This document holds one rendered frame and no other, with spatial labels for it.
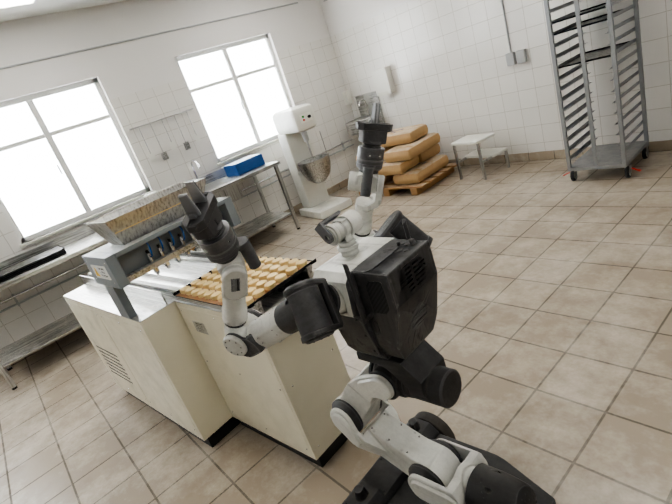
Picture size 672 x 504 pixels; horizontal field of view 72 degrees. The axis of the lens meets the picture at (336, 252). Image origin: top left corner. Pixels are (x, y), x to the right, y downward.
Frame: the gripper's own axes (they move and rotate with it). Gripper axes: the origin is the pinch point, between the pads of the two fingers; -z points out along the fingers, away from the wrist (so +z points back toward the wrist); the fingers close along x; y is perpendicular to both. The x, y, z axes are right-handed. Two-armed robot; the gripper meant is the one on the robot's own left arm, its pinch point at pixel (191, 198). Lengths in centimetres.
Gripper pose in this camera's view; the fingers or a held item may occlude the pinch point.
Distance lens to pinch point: 111.0
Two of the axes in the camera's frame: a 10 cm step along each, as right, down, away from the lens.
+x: 1.1, -7.3, 6.8
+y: 9.6, -0.9, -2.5
